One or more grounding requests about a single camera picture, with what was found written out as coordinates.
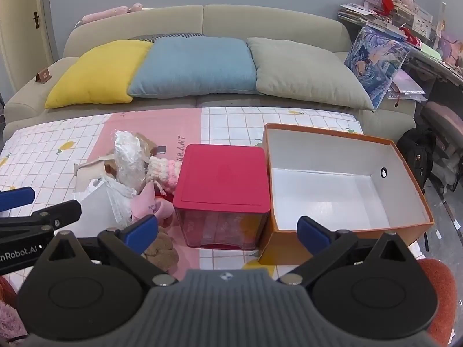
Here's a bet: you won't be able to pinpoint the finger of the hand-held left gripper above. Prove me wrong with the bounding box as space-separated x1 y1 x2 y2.
0 200 82 232
0 187 36 212

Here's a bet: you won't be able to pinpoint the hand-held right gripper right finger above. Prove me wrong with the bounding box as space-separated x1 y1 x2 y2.
278 216 421 286

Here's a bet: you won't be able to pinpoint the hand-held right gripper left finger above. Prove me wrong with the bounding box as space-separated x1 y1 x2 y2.
34 215 179 287

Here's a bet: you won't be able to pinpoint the orange cardboard box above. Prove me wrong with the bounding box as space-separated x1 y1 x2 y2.
258 123 435 267

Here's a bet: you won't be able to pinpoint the clear plastic bag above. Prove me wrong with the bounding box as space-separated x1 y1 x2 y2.
113 130 147 191

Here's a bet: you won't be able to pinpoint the brown plush toy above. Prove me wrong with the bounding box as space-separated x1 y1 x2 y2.
141 226 180 272

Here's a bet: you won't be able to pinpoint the white plastic bag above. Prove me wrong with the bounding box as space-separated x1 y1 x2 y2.
72 175 133 230

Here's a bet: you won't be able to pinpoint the pink white knitted toy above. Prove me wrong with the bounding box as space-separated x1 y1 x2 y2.
145 156 183 198

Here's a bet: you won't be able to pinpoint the pink fuzzy cloth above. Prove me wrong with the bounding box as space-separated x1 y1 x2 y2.
0 301 28 345

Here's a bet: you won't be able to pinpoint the brown paper bag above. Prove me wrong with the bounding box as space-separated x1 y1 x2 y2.
74 134 160 186

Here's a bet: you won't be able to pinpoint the red lidded plastic box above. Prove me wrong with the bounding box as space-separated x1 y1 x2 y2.
172 144 271 251

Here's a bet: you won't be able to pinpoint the black backpack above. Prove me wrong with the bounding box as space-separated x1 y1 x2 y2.
397 125 438 196

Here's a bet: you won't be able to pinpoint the checked lemon-print tablecloth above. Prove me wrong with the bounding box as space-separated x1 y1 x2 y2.
0 106 364 287

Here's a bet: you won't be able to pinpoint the orange fuzzy seat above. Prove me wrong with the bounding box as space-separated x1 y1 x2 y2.
415 258 457 347

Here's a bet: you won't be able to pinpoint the yellow pillow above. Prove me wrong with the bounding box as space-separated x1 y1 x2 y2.
44 40 154 109

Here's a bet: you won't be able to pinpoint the cream door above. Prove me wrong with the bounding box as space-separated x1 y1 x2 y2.
0 0 56 95

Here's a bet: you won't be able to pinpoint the beige pillow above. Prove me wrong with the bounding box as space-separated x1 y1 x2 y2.
247 37 375 112

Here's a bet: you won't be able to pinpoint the pink grey office chair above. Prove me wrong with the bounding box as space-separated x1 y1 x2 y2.
421 101 463 196

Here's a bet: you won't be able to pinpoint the clear plastic folders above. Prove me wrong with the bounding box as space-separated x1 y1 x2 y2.
387 69 428 108

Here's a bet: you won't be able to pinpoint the light blue pillow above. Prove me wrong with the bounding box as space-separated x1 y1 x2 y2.
127 37 260 99

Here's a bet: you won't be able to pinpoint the blue figure-print pillow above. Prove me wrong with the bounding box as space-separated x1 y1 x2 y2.
343 25 411 111

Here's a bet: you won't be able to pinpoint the grey striped cloth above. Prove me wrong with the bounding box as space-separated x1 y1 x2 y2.
128 32 209 43

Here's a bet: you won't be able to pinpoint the long pink plush toy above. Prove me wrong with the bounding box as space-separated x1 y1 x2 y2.
80 3 144 26

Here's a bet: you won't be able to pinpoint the grey desk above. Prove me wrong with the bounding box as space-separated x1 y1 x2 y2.
338 14 463 88

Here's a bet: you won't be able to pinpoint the pile of books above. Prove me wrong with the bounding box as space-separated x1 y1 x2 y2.
337 3 379 26

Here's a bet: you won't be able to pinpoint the beige fabric sofa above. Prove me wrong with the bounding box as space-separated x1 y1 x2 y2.
2 4 416 141

